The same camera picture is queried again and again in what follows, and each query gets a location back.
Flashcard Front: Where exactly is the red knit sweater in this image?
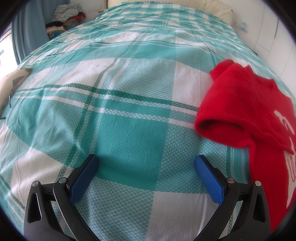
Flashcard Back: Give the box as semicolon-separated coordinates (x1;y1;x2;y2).
194;59;295;230

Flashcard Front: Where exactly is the blue curtain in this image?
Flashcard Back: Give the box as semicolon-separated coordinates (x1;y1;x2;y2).
11;0;70;64

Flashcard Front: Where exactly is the beige patterned pillow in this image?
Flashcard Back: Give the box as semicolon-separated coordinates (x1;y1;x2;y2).
0;68;32;114

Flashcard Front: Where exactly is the teal white plaid bedspread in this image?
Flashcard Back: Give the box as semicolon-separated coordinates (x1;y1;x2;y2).
1;1;295;240

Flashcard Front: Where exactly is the cream padded headboard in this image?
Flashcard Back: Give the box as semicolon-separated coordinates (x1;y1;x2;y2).
106;1;233;25

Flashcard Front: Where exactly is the white wall socket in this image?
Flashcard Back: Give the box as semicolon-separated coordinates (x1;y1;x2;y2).
234;21;248;33

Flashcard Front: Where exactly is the pile of clothes in corner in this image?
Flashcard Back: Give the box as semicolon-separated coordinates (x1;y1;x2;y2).
46;4;86;40

